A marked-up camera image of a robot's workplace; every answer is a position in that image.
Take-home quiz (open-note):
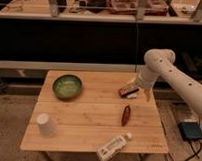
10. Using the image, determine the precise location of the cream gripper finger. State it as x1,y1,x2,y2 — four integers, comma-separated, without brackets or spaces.
144,89,152,102

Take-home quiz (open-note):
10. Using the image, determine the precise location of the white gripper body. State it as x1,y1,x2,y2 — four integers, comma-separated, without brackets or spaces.
137,69,156,90

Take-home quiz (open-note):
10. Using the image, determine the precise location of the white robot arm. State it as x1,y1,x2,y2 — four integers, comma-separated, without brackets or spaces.
136,49,202,119

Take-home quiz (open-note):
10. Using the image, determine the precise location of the white plastic bottle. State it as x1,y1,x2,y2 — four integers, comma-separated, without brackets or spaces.
97,132,133,161

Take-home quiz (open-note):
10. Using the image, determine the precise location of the wooden folding table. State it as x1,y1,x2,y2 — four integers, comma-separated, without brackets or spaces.
20,70,168,154

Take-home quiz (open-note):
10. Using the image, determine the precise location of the red parts tray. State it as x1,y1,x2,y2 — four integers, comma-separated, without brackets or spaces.
108,0,168,16

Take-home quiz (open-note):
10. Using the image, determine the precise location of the green bowl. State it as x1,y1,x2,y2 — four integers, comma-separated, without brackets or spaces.
52,74,82,99

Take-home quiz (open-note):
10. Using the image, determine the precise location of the white paper cup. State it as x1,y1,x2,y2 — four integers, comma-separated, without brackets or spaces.
36,113,57,137

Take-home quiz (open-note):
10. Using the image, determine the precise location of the long wooden workbench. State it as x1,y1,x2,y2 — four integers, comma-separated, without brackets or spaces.
0,0,202,24

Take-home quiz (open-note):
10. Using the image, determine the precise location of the black cable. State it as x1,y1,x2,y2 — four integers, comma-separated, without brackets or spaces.
165,138,202,161

